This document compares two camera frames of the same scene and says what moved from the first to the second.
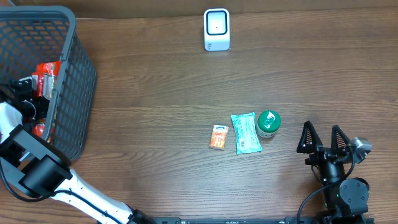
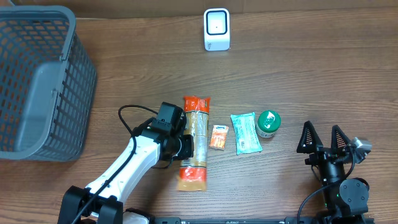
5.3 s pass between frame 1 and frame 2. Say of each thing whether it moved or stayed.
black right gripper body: stayed
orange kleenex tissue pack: stayed
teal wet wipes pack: stayed
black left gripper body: moved
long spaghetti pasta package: moved
